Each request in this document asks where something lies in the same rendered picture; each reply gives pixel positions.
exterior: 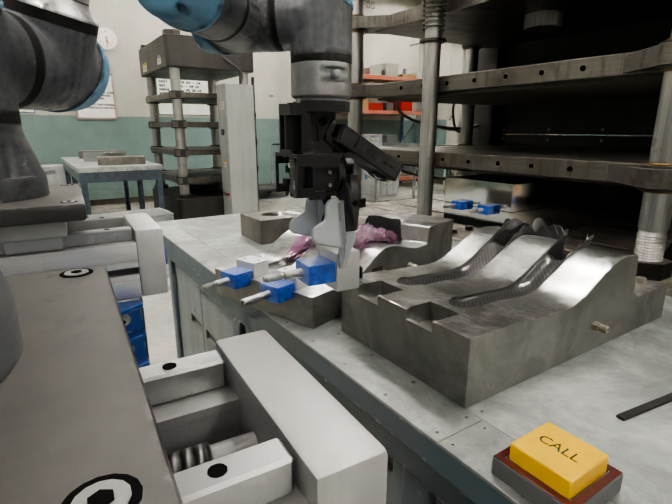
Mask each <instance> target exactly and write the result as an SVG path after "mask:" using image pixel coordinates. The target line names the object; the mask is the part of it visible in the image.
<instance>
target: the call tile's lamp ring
mask: <svg viewBox="0 0 672 504"><path fill-rule="evenodd" d="M509 454H510V446H509V447H507V448H506V449H504V450H502V451H500V452H499V453H497V454H495V455H494V457H496V458H497V459H499V460H500V461H502V462H503V463H505V464H506V465H507V466H509V467H510V468H512V469H513V470H515V471H516V472H517V473H519V474H520V475H522V476H523V477H525V478H526V479H528V480H529V481H530V482H532V483H533V484H535V485H536V486H538V487H539V488H540V489H542V490H543V491H545V492H546V493H548V494H549V495H551V496H552V497H553V498H555V499H556V500H558V501H559V502H561V503H562V504H584V503H585V502H587V501H588V500H589V499H590V498H592V497H593V496H594V495H595V494H597V493H598V492H599V491H601V490H602V489H603V488H604V487H606V486H607V485H608V484H610V483H611V482H612V481H613V480H615V479H616V478H617V477H619V476H620V475H621V474H622V473H623V472H621V471H619V470H618V469H616V468H614V467H612V466H611V465H609V464H607V469H608V470H609V471H610V472H609V473H607V474H606V475H605V476H603V477H602V478H601V479H599V480H598V481H597V482H595V483H594V484H593V485H591V486H590V487H589V488H587V489H586V490H585V491H584V492H582V493H581V494H580V495H578V496H577V497H576V498H574V499H573V500H572V501H569V500H568V499H566V498H565V497H563V496H562V495H560V494H559V493H558V492H556V491H555V490H553V489H552V488H550V487H549V486H547V485H546V484H544V483H543V482H541V481H540V480H538V479H537V478H535V477H534V476H533V475H531V474H530V473H528V472H527V471H525V470H524V469H522V468H521V467H519V466H518V465H516V464H515V463H513V462H512V461H511V460H509V459H508V458H506V456H507V455H509Z"/></svg>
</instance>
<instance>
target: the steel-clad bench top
mask: <svg viewBox="0 0 672 504"><path fill-rule="evenodd" d="M156 223H157V224H158V225H159V226H160V227H161V228H162V231H163V236H164V237H166V238H167V239H168V240H170V241H171V242H172V243H174V244H175V245H176V246H178V247H179V248H180V249H181V250H183V251H184V252H185V253H187V254H188V255H189V256H191V257H192V258H193V259H195V260H196V261H197V262H199V263H200V264H201V265H202V266H204V267H205V268H206V269H208V270H209V271H210V272H211V273H213V274H214V275H215V268H216V267H220V266H224V265H228V264H231V263H235V262H236V259H238V258H242V257H245V256H249V255H252V256H256V257H257V256H259V255H260V254H262V253H263V252H264V251H266V250H267V249H268V248H269V247H270V246H271V245H272V244H273V243H271V244H265V245H261V244H259V243H257V242H254V241H252V240H250V239H248V238H246V237H244V236H242V235H241V219H240V213H239V214H230V215H220V216H210V217H200V218H190V219H181V220H171V221H161V222H156ZM261 311H262V310H261ZM262 312H264V313H265V314H266V315H268V316H269V317H270V318H272V319H273V320H274V321H276V322H277V323H278V324H279V325H281V326H282V327H283V328H285V329H286V330H287V331H289V332H290V333H291V334H292V335H294V336H295V337H296V338H298V339H299V340H300V341H302V342H303V343H304V344H306V345H307V346H308V347H309V348H311V349H312V350H313V351H315V352H316V353H317V354H319V355H320V356H321V357H323V358H324V359H325V360H326V361H328V362H329V363H330V364H332V365H333V366H334V367H336V368H337V369H338V370H340V371H341V372H342V373H343V374H345V375H346V376H347V377H349V378H350V379H351V380H353V381H354V382H355V383H356V384H358V385H359V386H360V387H362V388H363V389H364V390H366V391H367V392H368V393H370V394H371V395H372V396H373V397H375V398H376V399H377V400H379V401H380V402H381V403H383V404H384V405H385V406H387V407H388V408H389V409H390V410H392V411H393V412H394V413H396V414H397V415H398V416H400V417H401V418H402V419H404V420H405V421H406V422H407V423H409V424H410V425H411V426H413V427H414V428H415V429H417V430H418V431H419V432H421V433H422V434H423V435H424V436H426V437H427V438H428V439H430V440H431V441H432V442H434V443H435V444H436V445H438V446H439V447H440V448H441V449H443V450H444V451H445V452H447V453H448V454H449V455H451V456H452V457H453V458H454V459H456V460H457V461H458V462H460V463H461V464H462V465H464V466H465V467H466V468H468V469H469V470H470V471H471V472H473V473H474V474H475V475H477V476H478V477H479V478H481V479H482V480H483V481H485V482H486V483H487V484H488V485H490V486H491V487H492V488H494V489H495V490H496V491H498V492H499V493H500V494H502V495H503V496H504V497H505V498H507V499H508V500H509V501H511V502H512V503H513V504H533V503H532V502H530V501H529V500H527V499H526V498H525V497H523V496H522V495H521V494H519V493H518V492H517V491H515V490H514V489H513V488H511V487H510V486H508V485H507V484H506V483H504V482H503V481H502V480H500V479H499V478H498V477H496V476H495V475H493V474H492V472H491V471H492V461H493V456H494V455H495V454H497V453H499V452H500V451H502V450H504V449H506V448H507V447H509V446H510V445H511V443H512V442H513V441H515V440H517V439H518V438H520V437H522V436H524V435H526V434H527V433H529V432H531V431H533V430H534V429H536V428H538V427H540V426H541V425H543V424H545V423H547V422H550V423H552V424H553V425H555V426H557V427H559V428H561V429H562V430H564V431H566V432H568V433H570V434H571V435H573V436H575V437H577V438H579V439H580V440H582V441H584V442H586V443H588V444H589V445H591V446H593V447H595V448H596V449H598V450H600V451H602V452H604V453H605V454H607V455H608V457H609V458H608V463H607V464H609V465H611V466H612V467H614V468H616V469H618V470H619V471H621V472H623V479H622V484H621V490H620V492H619V493H617V494H616V495H615V496H614V497H612V498H611V499H610V500H609V501H608V502H606V503H605V504H672V402H669V403H667V404H664V405H662V406H660V407H657V408H655V409H652V410H650V411H648V412H645V413H643V414H640V415H638V416H635V417H633V418H631V419H628V420H626V421H622V420H620V419H618V418H617V417H616V415H617V414H619V413H622V412H624V411H627V410H629V409H632V408H634V407H637V406H639V405H642V404H644V403H647V402H649V401H652V400H654V399H657V398H659V397H662V396H664V395H667V394H669V393H672V297H670V296H666V295H665V301H664V306H663V311H662V316H661V317H660V318H658V319H656V320H653V321H651V322H649V323H647V324H645V325H643V326H641V327H638V328H636V329H634V330H632V331H630V332H628V333H626V334H623V335H621V336H619V337H617V338H615V339H613V340H611V341H609V342H606V343H604V344H602V345H600V346H598V347H596V348H594V349H591V350H589V351H587V352H585V353H583V354H581V355H579V356H576V357H574V358H572V359H570V360H568V361H566V362H564V363H561V364H559V365H557V366H555V367H553V368H551V369H549V370H546V371H544V372H542V373H540V374H538V375H536V376H534V377H531V378H529V379H527V380H525V381H523V382H521V383H519V384H517V385H514V386H512V387H510V388H508V389H506V390H504V391H502V392H499V393H497V394H495V395H493V396H491V397H489V398H487V399H484V400H482V401H480V402H478V403H476V404H474V405H472V406H469V407H467V408H463V407H461V406H460V405H458V404H456V403H455V402H453V401H452V400H450V399H449V398H447V397H445V396H444V395H442V394H441V393H439V392H438V391H436V390H434V389H433V388H431V387H430V386H428V385H426V384H425V383H423V382H422V381H420V380H419V379H417V378H415V377H414V376H412V375H411V374H409V373H408V372H406V371H404V370H403V369H401V368H400V367H398V366H397V365H395V364H393V363H392V362H390V361H389V360H387V359H386V358H384V357H382V356H381V355H379V354H378V353H376V352H374V351H373V350H371V349H370V348H368V347H367V346H365V345H363V344H362V343H360V342H359V341H357V340H356V339H354V338H352V337H351V336H349V335H348V334H346V333H345V332H343V331H342V330H341V325H342V315H341V316H339V317H337V318H335V319H333V320H331V321H329V322H327V323H324V324H322V325H320V326H318V327H316V328H314V329H312V328H309V327H306V326H304V325H301V324H298V323H295V322H293V321H290V320H287V319H284V318H281V317H279V316H276V315H273V314H270V313H268V312H265V311H262Z"/></svg>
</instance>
